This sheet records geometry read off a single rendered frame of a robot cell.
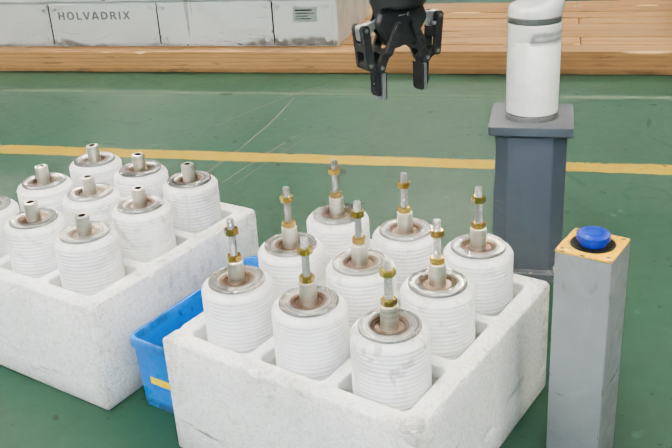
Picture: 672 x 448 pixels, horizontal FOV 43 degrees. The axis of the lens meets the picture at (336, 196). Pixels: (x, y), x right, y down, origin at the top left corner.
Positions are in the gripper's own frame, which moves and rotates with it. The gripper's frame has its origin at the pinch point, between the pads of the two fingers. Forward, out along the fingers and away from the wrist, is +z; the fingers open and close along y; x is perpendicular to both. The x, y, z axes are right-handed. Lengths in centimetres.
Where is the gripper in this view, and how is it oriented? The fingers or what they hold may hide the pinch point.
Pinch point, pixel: (400, 84)
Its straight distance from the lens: 118.0
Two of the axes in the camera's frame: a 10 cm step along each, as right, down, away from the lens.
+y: -8.2, 2.7, -5.1
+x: 5.7, 2.9, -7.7
